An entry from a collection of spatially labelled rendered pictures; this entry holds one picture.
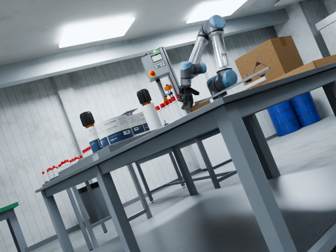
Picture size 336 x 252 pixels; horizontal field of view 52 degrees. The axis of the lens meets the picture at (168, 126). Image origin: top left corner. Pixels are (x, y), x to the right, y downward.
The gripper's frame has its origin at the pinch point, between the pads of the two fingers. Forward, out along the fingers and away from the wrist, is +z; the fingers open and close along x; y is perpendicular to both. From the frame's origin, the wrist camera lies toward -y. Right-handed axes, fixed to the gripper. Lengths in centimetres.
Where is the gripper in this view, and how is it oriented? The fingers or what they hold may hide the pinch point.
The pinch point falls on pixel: (188, 111)
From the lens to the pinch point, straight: 243.9
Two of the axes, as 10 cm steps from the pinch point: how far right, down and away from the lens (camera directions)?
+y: -7.3, 2.4, -6.4
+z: 0.3, 9.5, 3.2
